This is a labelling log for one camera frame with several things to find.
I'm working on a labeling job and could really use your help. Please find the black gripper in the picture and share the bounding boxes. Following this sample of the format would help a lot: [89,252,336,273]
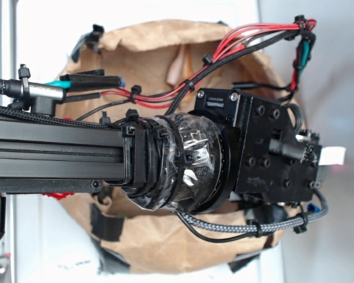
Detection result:
[194,88,322,203]

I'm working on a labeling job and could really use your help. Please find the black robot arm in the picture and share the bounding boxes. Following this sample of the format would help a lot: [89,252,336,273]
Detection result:
[0,88,325,213]

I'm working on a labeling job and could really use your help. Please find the orange conch seashell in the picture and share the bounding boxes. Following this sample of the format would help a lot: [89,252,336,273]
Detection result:
[166,45,194,88]

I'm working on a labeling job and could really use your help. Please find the brown paper bag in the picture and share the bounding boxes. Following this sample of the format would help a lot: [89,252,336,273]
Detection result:
[60,19,284,274]

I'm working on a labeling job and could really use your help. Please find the grey braided cable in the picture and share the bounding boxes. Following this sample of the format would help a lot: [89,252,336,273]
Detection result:
[176,188,329,243]

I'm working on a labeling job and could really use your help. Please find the red and black cable bundle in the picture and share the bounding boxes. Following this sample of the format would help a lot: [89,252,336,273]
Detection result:
[64,15,317,110]

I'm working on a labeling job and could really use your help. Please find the aluminium frame rail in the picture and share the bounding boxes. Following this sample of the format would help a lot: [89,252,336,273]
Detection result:
[0,1,16,282]

